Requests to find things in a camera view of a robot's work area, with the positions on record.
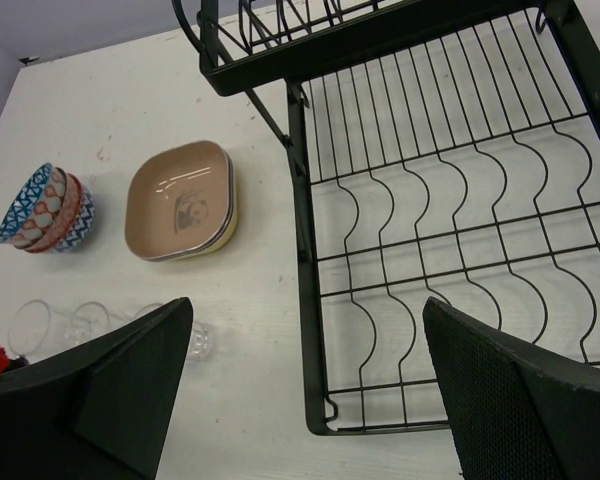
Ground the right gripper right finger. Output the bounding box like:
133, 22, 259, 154
423, 298, 600, 479

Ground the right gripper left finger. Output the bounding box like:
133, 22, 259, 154
0, 297, 193, 479

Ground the clear glass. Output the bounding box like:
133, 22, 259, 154
8, 299, 52, 361
186, 321, 216, 362
110, 302, 164, 328
63, 301, 110, 348

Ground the blue zigzag small bowl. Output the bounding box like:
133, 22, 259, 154
53, 189, 95, 253

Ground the yellow square panda plate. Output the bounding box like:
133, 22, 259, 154
165, 158, 238, 260

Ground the pink patterned small bowl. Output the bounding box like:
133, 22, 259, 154
24, 173, 82, 254

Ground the white red patterned bowl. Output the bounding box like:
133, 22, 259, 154
0, 163, 67, 248

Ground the brown square panda plate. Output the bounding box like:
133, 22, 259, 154
123, 139, 234, 261

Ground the black wire dish rack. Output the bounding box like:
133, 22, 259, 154
172, 1, 600, 436

